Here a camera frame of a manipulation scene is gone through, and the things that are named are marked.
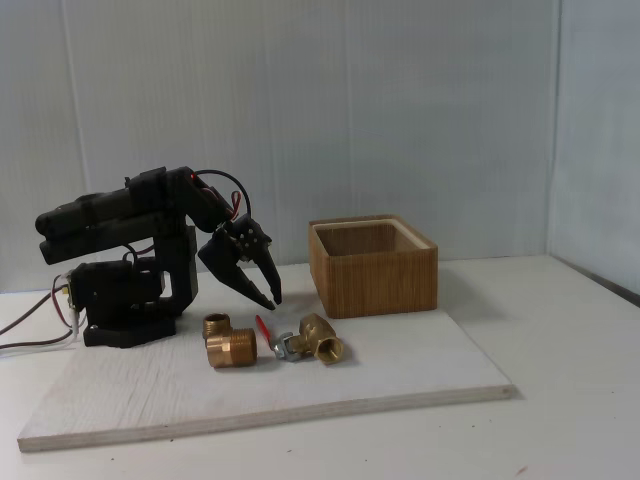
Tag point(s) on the brown wooden box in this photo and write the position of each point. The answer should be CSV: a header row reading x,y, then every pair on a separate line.
x,y
375,285

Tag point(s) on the white plywood board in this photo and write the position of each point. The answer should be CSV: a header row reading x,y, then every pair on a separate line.
x,y
350,370

